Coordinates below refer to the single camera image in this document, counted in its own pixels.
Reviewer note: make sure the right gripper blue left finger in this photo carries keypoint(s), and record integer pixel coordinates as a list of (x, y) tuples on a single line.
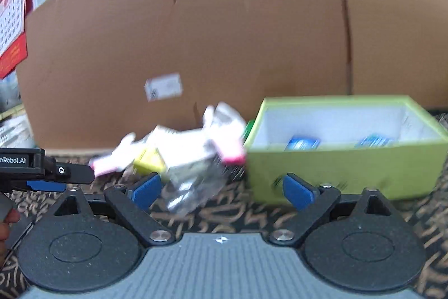
[(146, 191)]

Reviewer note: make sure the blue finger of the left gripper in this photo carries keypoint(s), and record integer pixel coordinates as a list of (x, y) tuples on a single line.
[(68, 173), (46, 186)]

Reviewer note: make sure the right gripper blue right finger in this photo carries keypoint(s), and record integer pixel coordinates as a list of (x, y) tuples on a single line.
[(298, 192)]

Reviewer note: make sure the clear plastic bag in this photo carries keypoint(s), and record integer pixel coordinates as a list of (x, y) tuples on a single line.
[(189, 186)]

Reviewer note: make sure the white pink rubber glove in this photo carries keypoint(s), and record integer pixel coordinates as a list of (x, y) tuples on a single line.
[(223, 128)]

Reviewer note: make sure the person's left hand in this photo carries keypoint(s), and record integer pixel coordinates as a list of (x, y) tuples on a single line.
[(12, 218)]

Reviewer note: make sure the yellow small box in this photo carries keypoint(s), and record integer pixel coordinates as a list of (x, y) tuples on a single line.
[(149, 161)]

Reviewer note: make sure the blue packet left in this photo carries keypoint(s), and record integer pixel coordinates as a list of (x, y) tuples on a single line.
[(298, 142)]

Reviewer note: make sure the blue packet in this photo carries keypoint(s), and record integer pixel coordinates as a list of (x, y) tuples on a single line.
[(298, 142), (375, 140)]

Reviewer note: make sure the blue packet right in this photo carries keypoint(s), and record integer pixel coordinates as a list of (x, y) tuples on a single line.
[(375, 140)]

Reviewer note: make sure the green open cardboard box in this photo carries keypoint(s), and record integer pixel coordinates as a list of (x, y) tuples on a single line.
[(408, 168)]

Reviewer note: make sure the white shipping label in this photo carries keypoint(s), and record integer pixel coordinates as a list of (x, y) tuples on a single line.
[(164, 87)]

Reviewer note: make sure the large brown cardboard box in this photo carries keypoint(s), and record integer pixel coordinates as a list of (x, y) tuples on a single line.
[(82, 82)]

